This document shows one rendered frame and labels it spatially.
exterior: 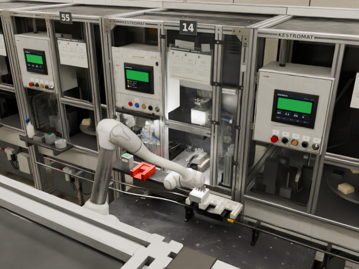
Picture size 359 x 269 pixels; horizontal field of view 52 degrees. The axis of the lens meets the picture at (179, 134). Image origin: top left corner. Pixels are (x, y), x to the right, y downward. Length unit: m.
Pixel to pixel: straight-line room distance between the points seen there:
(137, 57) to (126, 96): 0.33
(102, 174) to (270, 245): 1.18
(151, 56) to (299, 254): 1.62
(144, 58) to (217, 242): 1.34
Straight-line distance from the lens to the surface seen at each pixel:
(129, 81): 2.71
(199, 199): 2.54
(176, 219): 2.74
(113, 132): 2.15
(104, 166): 2.34
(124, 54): 2.71
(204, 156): 2.86
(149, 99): 2.67
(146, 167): 2.84
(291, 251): 2.58
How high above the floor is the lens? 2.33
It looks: 24 degrees down
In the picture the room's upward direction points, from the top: straight up
